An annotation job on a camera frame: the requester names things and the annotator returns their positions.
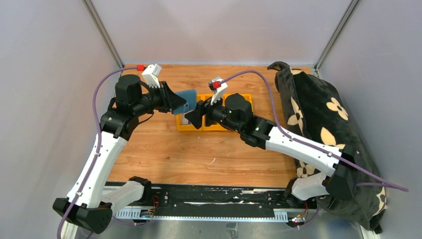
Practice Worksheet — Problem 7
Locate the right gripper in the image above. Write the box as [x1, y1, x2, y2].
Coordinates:
[185, 91, 243, 134]

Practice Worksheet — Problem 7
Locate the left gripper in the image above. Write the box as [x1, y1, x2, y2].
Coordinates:
[133, 81, 187, 117]

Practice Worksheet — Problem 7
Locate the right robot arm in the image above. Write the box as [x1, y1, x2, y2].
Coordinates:
[185, 94, 356, 208]

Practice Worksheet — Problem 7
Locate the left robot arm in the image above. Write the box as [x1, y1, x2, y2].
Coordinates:
[53, 75, 197, 234]

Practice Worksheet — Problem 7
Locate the white grey cards stack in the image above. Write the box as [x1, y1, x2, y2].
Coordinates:
[181, 114, 191, 125]

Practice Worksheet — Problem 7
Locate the middle yellow bin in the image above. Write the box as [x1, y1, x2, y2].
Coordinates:
[199, 94, 228, 132]

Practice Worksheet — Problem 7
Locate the right yellow bin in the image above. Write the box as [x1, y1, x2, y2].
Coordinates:
[225, 93, 253, 112]

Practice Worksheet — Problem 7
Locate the black floral plush blanket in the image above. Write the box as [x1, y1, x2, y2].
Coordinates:
[267, 61, 387, 234]

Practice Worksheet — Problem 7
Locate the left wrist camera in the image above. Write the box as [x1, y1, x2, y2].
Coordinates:
[141, 63, 162, 88]

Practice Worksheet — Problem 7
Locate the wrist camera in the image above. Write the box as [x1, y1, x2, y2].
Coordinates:
[141, 63, 162, 88]
[208, 76, 228, 105]

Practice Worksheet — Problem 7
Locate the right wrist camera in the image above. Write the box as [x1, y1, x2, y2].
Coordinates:
[208, 76, 228, 105]

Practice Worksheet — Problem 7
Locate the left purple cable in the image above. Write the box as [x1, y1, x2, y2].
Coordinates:
[56, 65, 146, 239]

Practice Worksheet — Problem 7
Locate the purple cable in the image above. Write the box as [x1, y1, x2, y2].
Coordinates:
[212, 70, 410, 193]
[56, 65, 146, 239]

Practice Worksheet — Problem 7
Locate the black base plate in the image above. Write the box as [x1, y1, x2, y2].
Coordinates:
[115, 184, 317, 222]

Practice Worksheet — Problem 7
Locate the aluminium frame rail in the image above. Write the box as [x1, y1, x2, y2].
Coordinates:
[59, 185, 380, 239]

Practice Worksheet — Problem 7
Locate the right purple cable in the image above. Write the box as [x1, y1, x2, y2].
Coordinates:
[212, 70, 410, 193]

